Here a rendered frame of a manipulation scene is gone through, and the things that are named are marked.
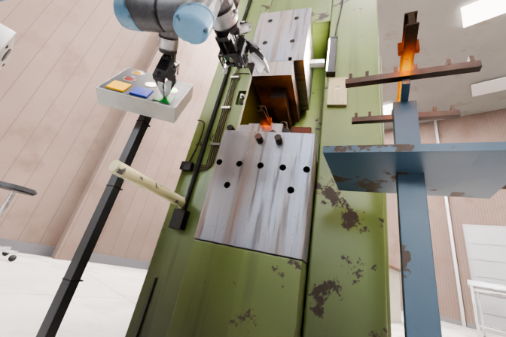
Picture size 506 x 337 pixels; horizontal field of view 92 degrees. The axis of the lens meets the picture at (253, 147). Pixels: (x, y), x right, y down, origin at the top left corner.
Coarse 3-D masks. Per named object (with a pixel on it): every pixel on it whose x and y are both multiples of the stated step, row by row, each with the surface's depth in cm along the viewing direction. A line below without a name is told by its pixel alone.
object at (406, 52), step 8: (408, 16) 56; (416, 16) 57; (408, 24) 55; (416, 24) 55; (408, 32) 57; (416, 32) 56; (408, 40) 58; (416, 40) 58; (400, 48) 63; (408, 48) 60; (416, 48) 61; (408, 56) 64; (400, 64) 67; (408, 64) 66; (400, 88) 74
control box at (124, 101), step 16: (112, 80) 110; (128, 80) 113; (144, 80) 117; (176, 80) 126; (112, 96) 104; (128, 96) 104; (176, 96) 113; (144, 112) 107; (160, 112) 107; (176, 112) 108
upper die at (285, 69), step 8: (272, 64) 124; (280, 64) 122; (288, 64) 121; (256, 72) 124; (264, 72) 122; (272, 72) 121; (280, 72) 120; (288, 72) 118; (256, 80) 126; (264, 80) 125; (272, 80) 124; (280, 80) 122; (288, 80) 121; (296, 80) 132; (264, 88) 130; (272, 88) 129; (280, 88) 127; (288, 88) 126; (296, 88) 134; (264, 96) 136; (288, 96) 132; (296, 96) 136; (264, 104) 143; (272, 104) 141; (296, 104) 137; (272, 112) 149; (296, 112) 144; (272, 120) 157; (296, 120) 152
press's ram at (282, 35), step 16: (272, 16) 142; (288, 16) 138; (304, 16) 134; (256, 32) 138; (272, 32) 135; (288, 32) 131; (304, 32) 128; (272, 48) 129; (288, 48) 126; (304, 48) 123; (304, 64) 123; (320, 64) 142; (304, 80) 132; (304, 96) 144
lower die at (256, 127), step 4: (252, 124) 109; (256, 124) 109; (260, 124) 108; (272, 124) 107; (276, 124) 106; (280, 124) 106; (240, 128) 110; (244, 128) 110; (248, 128) 109; (252, 128) 108; (256, 128) 108; (260, 128) 107; (264, 128) 107; (268, 128) 106; (272, 128) 106; (276, 128) 105; (280, 128) 105
